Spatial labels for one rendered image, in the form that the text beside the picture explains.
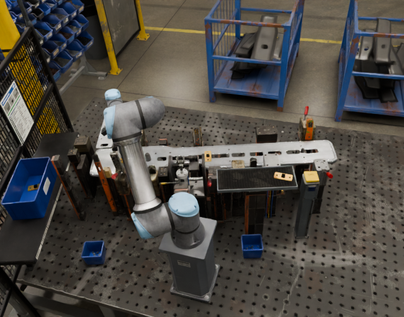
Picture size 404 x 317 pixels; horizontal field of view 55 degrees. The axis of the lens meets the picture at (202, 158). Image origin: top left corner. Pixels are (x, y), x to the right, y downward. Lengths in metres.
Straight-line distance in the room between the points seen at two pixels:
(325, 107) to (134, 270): 2.82
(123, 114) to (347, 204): 1.47
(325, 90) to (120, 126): 3.34
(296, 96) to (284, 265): 2.61
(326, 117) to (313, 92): 0.46
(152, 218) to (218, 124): 1.48
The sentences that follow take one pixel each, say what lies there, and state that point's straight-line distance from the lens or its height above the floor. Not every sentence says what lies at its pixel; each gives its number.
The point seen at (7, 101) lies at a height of 1.41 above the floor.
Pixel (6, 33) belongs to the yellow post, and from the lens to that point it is 2.47.
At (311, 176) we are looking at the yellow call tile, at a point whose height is 1.16.
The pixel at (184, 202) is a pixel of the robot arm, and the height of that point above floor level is 1.33.
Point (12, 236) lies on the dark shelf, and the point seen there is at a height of 1.03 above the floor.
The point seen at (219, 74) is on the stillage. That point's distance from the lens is 4.41.
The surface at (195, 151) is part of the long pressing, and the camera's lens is 2.22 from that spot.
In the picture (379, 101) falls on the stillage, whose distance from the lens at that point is 4.21.
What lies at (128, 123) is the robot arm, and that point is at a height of 1.63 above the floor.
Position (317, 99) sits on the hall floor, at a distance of 4.37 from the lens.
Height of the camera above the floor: 2.51
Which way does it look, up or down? 44 degrees down
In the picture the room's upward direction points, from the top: 5 degrees counter-clockwise
